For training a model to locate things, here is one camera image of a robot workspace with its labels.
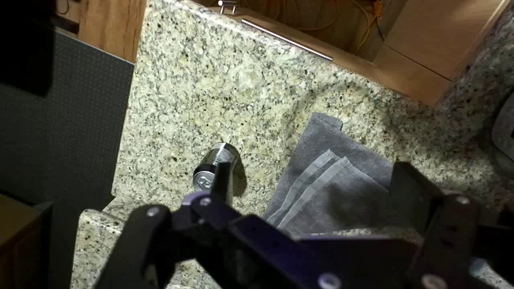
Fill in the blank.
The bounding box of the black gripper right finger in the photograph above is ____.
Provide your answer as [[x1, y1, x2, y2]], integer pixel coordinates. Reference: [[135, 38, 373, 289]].
[[389, 159, 514, 289]]

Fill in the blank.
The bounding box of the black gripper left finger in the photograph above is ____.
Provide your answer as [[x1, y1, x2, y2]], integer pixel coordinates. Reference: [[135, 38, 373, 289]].
[[93, 160, 243, 289]]

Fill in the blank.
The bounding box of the grey terry cloth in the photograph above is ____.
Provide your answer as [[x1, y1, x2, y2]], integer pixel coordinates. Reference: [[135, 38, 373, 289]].
[[263, 111, 424, 239]]

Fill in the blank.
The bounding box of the silver soda can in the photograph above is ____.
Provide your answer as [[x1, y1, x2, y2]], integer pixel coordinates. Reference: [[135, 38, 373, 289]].
[[191, 141, 249, 199]]

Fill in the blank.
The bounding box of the wooden base cabinet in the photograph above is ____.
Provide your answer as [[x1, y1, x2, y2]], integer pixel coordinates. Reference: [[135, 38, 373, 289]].
[[79, 0, 511, 107]]

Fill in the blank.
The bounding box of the orange cable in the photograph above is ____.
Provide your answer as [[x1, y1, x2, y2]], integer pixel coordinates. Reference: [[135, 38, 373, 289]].
[[352, 0, 385, 53]]

